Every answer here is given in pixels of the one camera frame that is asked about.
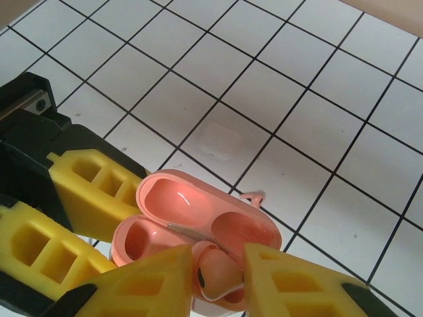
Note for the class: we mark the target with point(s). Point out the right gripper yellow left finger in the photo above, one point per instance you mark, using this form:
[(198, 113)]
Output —
[(132, 290)]

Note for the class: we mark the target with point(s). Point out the pink earbud charging case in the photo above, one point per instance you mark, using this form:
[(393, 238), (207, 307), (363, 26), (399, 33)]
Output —
[(172, 198)]

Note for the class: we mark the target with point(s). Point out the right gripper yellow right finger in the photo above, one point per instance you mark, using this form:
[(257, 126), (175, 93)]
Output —
[(297, 297)]

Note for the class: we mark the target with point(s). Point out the white earbud charging case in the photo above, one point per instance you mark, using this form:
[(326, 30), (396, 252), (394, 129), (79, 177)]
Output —
[(219, 140)]

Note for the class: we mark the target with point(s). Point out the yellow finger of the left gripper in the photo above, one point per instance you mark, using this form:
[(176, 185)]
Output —
[(20, 274), (99, 198)]

